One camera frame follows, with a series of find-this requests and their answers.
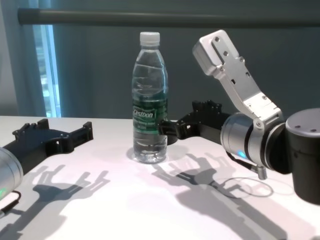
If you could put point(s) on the grey horizontal rail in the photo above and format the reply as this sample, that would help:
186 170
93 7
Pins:
150 18

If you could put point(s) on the clear water bottle green label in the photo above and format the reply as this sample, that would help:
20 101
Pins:
150 100

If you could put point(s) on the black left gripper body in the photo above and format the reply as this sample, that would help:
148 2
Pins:
38 145

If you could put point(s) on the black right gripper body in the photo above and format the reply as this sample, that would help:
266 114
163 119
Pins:
202 125

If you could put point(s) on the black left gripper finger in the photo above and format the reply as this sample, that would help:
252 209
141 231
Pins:
31 127
81 137

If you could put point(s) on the black round button green top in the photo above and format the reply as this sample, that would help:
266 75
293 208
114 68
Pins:
172 141

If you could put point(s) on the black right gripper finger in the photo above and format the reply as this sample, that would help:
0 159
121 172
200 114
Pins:
168 128
207 107

